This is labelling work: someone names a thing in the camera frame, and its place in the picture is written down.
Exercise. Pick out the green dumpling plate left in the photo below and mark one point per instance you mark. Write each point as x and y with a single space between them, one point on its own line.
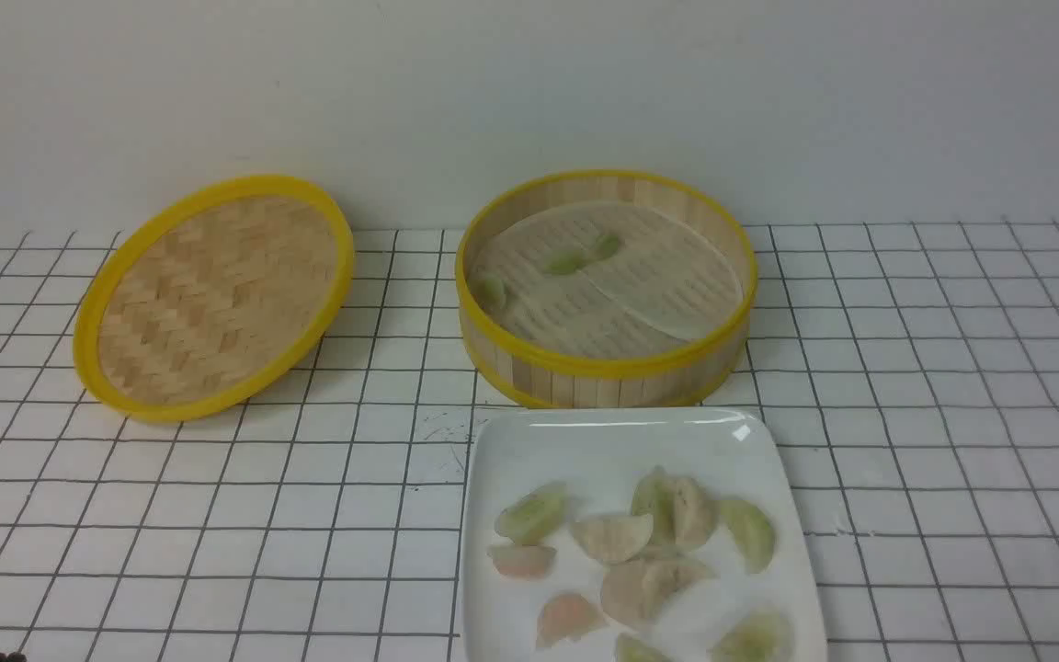
535 516

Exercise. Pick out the green dumpling plate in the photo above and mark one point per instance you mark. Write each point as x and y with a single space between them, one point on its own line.
535 516
653 496
752 532

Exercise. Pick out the green dumpling plate upper centre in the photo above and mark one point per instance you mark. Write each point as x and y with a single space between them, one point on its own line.
653 496

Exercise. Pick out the white square plate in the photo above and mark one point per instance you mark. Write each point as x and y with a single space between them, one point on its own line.
600 455

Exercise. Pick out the beige dumpling plate centre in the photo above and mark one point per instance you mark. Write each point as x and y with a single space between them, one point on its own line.
613 538

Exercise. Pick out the pink dumpling plate left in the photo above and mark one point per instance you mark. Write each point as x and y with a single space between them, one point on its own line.
522 562

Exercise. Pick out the pink dumpling plate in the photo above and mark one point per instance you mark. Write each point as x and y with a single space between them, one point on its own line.
522 562
567 616

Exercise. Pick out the pink dumpling plate bottom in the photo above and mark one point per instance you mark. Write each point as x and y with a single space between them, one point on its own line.
567 616

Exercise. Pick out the green dumpling plate right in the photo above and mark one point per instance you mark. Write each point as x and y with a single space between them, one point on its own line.
752 532

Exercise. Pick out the white steamer liner paper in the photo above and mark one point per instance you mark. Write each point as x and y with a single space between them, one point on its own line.
667 287

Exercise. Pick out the bamboo steamer basket yellow rim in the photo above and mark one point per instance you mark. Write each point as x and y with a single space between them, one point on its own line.
540 378

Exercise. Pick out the beige dumpling upright centre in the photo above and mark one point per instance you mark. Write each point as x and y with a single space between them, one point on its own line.
694 513

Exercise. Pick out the large beige dumpling lower centre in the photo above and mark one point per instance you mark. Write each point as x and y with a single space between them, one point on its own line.
635 592

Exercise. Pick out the bamboo steamer lid yellow rim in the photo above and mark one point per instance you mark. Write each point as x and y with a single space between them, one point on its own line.
214 299

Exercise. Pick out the green dumpling bottom edge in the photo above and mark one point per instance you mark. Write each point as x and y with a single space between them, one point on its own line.
629 648

